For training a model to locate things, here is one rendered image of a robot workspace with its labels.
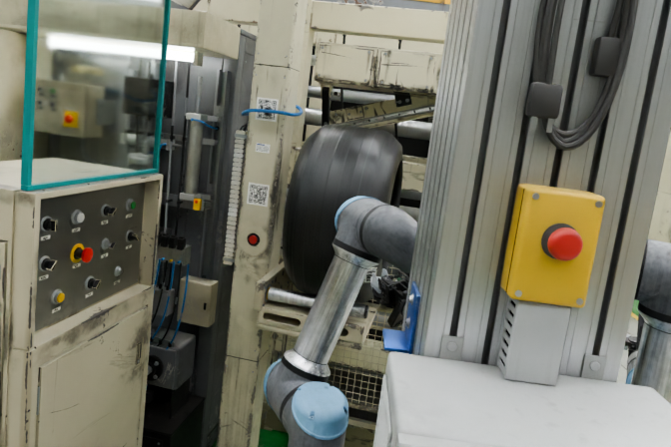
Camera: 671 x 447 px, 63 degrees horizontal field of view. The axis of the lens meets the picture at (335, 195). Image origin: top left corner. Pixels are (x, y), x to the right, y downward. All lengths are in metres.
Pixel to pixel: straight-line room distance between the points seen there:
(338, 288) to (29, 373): 0.75
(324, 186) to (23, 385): 0.91
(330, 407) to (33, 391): 0.73
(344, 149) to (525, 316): 1.09
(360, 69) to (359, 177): 0.57
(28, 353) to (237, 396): 0.88
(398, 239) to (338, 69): 1.07
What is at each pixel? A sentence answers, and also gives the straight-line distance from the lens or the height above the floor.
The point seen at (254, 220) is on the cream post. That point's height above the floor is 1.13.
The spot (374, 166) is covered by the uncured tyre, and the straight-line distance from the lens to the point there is 1.63.
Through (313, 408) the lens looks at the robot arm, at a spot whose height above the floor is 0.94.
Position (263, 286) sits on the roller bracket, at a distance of 1.82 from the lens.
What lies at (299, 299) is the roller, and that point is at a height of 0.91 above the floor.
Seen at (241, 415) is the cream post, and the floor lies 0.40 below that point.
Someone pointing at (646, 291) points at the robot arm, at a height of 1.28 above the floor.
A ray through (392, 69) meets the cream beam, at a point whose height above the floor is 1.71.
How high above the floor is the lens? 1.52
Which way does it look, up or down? 8 degrees down
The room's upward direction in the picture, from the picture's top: 7 degrees clockwise
